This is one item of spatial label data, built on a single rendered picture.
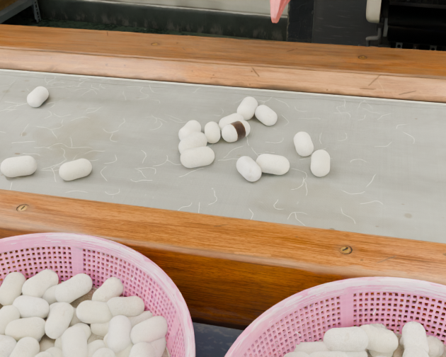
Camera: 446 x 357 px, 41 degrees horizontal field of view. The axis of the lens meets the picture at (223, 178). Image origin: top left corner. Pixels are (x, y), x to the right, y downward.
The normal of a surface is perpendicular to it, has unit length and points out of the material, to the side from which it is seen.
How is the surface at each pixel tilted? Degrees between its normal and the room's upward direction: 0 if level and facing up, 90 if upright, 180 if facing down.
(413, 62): 0
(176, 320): 72
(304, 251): 0
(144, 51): 0
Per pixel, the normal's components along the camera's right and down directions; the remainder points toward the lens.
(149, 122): -0.03, -0.82
